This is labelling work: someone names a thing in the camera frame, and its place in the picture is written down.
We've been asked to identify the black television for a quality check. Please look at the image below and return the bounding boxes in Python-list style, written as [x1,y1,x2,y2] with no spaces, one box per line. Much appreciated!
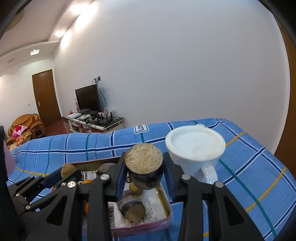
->
[75,84,102,112]

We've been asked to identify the brown kiwi-like fruit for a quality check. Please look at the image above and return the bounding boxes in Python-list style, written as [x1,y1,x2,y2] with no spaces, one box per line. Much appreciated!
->
[60,164,77,179]

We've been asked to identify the small orange tangerine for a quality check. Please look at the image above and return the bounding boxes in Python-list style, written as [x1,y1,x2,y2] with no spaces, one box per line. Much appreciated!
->
[81,179,92,185]

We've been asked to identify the orange leather sofa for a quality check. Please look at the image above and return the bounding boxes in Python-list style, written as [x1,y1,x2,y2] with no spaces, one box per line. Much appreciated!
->
[6,114,46,146]

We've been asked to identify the pink floral cushion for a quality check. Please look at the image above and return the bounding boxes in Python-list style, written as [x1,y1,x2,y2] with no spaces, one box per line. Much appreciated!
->
[11,125,28,138]

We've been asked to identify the white ceramic mug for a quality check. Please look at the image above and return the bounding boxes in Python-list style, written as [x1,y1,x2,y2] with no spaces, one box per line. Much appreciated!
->
[165,123,226,184]

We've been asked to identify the pink biscuit tin box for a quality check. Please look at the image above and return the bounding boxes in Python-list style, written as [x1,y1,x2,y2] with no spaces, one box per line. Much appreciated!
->
[60,157,172,237]

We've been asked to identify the white TV stand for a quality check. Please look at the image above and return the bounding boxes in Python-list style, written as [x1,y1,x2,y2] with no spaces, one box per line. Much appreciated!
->
[66,112,125,133]

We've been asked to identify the blue plaid tablecloth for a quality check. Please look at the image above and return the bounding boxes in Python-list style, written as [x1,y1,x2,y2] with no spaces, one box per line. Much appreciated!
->
[7,118,295,240]

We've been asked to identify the large orange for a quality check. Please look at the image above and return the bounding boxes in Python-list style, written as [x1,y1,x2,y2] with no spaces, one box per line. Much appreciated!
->
[84,202,89,215]

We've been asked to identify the brown wooden door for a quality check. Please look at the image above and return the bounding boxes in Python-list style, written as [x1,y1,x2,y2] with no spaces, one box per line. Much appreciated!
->
[32,69,61,126]

